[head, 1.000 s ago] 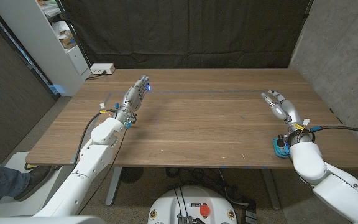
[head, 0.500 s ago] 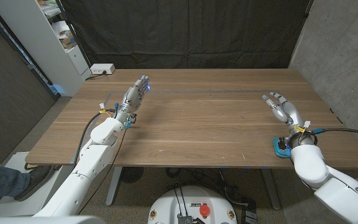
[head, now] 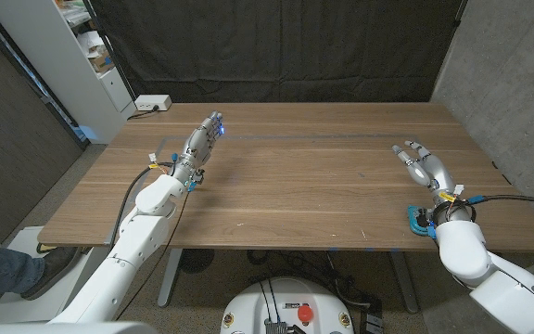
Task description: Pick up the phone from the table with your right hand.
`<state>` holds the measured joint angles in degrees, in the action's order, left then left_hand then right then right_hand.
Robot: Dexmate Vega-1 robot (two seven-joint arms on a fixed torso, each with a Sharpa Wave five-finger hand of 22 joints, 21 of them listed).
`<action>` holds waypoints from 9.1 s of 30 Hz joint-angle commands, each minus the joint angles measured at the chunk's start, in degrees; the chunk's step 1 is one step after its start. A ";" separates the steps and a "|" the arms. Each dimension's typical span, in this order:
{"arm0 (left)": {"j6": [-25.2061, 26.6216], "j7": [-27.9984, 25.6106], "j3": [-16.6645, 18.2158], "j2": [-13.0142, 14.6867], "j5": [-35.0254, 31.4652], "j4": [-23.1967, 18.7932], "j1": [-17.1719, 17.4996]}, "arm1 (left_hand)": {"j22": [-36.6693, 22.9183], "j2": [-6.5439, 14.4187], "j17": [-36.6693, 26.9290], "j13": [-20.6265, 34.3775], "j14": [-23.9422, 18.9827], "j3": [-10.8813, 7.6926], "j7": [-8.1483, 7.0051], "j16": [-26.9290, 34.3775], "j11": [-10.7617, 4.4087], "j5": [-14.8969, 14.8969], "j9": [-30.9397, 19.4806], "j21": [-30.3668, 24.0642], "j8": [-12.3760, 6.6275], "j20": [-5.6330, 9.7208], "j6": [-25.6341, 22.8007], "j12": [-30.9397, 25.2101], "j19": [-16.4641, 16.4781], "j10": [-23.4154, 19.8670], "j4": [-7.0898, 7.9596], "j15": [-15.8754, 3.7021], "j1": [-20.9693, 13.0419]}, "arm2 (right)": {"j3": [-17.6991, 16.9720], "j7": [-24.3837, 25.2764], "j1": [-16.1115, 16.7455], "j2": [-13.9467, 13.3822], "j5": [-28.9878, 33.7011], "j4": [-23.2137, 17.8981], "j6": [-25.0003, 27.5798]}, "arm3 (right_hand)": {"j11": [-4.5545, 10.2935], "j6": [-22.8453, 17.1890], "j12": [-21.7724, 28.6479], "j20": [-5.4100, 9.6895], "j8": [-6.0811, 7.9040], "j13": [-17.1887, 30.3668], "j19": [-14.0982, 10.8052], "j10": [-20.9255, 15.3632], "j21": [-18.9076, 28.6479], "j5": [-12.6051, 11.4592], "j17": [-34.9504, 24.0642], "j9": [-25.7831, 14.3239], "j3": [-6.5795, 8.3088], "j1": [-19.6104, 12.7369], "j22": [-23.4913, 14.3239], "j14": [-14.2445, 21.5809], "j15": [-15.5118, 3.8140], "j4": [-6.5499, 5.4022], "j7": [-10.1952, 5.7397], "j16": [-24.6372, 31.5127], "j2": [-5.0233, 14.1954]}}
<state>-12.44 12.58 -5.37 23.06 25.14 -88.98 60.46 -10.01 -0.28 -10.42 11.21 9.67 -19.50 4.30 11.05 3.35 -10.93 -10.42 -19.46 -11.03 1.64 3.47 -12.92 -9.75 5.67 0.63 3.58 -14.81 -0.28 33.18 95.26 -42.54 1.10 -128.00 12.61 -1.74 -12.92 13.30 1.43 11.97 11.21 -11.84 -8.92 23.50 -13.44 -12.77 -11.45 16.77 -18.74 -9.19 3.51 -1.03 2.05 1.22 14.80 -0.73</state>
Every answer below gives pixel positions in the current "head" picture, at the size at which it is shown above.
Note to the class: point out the white power strip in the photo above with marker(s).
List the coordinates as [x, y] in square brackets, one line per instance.
[151, 102]

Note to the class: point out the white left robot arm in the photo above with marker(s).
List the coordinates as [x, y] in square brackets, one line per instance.
[142, 232]

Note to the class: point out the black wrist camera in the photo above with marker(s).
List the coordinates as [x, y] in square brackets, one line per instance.
[197, 175]
[422, 218]

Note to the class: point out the white paper stack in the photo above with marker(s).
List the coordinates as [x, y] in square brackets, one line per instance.
[88, 42]

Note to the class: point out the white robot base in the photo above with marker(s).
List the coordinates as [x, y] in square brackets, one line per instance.
[248, 306]

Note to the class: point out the white shelf cabinet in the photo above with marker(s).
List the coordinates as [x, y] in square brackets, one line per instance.
[54, 60]

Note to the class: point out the white floor platform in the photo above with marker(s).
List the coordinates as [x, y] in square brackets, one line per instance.
[26, 241]

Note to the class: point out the grey tape rectangle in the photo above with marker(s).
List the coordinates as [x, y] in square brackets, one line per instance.
[295, 137]

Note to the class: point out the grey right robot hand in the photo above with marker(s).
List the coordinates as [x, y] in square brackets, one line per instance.
[438, 174]

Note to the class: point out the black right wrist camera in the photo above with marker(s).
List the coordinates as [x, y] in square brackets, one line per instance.
[422, 218]

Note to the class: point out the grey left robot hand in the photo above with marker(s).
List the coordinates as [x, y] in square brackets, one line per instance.
[199, 142]

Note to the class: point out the grey table leg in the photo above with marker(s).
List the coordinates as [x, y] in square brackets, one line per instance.
[169, 278]
[403, 283]

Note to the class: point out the person's dark shoe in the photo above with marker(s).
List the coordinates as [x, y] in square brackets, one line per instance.
[54, 269]

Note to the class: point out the round black floor device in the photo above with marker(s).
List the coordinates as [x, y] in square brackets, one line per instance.
[196, 260]

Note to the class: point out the red emergency stop button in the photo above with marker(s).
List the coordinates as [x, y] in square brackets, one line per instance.
[305, 313]

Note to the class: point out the black backdrop stand pole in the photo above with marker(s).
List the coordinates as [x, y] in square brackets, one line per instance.
[109, 51]

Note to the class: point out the cardboard box with blue tape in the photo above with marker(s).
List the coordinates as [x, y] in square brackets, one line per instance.
[102, 62]

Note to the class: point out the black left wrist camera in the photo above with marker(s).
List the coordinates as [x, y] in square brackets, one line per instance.
[197, 175]

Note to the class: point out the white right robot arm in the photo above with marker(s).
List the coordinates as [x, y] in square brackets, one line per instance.
[461, 250]

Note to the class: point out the black backdrop curtain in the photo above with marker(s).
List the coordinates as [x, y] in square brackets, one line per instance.
[271, 46]

